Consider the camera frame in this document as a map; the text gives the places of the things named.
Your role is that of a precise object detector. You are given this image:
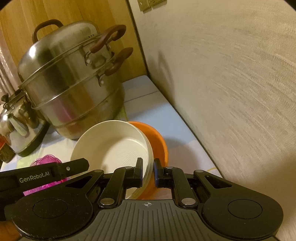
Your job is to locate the white plastic bowl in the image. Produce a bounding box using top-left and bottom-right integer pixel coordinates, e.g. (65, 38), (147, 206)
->
(70, 120), (154, 199)

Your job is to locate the wall socket right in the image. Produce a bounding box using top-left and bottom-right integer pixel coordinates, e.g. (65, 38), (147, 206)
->
(148, 0), (167, 9)

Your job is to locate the checkered tablecloth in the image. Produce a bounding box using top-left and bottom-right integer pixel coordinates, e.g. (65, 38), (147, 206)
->
(1, 75), (220, 176)

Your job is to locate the purple plastic plate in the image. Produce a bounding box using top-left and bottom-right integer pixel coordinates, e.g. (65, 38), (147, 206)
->
(23, 154), (70, 196)

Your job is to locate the wall socket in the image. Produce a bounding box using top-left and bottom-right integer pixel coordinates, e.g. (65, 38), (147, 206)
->
(137, 0), (151, 11)
(148, 0), (167, 9)

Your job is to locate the orange plastic bowl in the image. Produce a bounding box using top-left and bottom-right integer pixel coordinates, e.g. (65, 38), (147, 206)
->
(126, 121), (168, 200)

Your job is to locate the wall socket left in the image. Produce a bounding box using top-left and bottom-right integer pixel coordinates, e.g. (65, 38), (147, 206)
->
(137, 0), (151, 11)

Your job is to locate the stainless steel kettle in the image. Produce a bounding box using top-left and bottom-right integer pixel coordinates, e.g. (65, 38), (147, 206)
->
(1, 89), (50, 157)

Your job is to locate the stainless steel steamer pot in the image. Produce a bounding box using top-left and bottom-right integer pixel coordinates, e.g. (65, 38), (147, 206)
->
(18, 19), (133, 140)

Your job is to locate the beige curtain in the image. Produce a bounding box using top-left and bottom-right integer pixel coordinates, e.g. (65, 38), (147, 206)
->
(0, 25), (23, 98)

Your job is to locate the person left hand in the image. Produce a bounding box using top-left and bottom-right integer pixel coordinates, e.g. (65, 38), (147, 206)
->
(0, 221), (21, 241)

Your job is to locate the cooking oil bottle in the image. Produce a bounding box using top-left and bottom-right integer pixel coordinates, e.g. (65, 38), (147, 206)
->
(0, 135), (15, 163)

